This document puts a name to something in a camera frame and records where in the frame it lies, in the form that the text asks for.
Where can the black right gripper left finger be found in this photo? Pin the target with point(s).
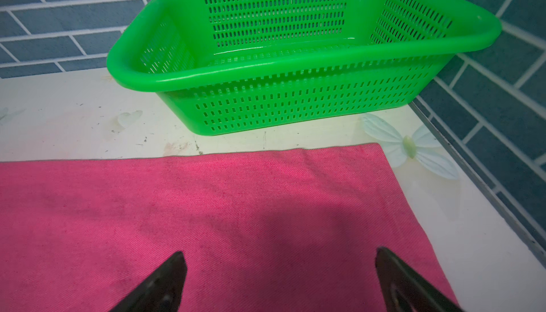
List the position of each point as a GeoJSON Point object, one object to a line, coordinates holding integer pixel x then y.
{"type": "Point", "coordinates": [160, 291]}

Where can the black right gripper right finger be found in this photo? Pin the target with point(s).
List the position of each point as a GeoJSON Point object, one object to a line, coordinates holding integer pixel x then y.
{"type": "Point", "coordinates": [403, 289]}

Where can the pink long pants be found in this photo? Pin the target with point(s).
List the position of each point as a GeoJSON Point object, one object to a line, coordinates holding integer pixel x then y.
{"type": "Point", "coordinates": [292, 230]}

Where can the floral table mat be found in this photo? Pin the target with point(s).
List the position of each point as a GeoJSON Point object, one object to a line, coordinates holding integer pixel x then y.
{"type": "Point", "coordinates": [85, 115]}

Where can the green plastic basket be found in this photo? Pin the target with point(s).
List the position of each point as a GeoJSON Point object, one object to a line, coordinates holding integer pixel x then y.
{"type": "Point", "coordinates": [225, 66]}

